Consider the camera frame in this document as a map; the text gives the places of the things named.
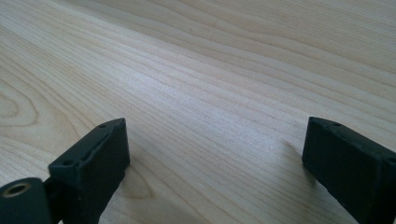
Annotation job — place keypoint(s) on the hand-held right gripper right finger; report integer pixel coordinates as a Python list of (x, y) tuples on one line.
[(351, 165)]

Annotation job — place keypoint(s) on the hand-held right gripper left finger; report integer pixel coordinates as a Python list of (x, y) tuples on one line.
[(93, 168)]

